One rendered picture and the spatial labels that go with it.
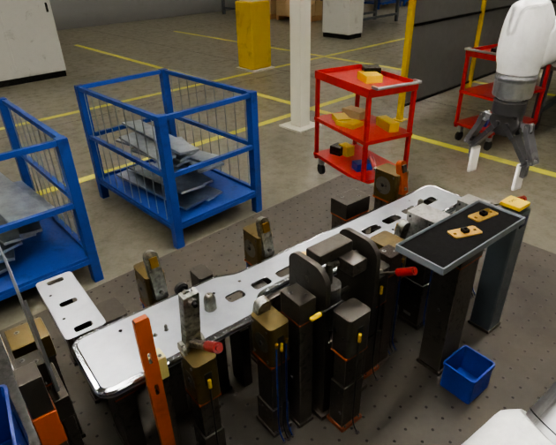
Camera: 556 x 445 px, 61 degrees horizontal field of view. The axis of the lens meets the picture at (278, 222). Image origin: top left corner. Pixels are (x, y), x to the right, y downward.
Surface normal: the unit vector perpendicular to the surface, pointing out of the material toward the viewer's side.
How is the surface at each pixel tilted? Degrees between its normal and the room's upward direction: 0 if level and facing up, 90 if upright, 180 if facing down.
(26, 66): 90
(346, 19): 90
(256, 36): 90
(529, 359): 0
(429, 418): 0
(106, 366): 0
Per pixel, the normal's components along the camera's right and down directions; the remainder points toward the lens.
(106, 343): -0.02, -0.87
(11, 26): 0.69, 0.35
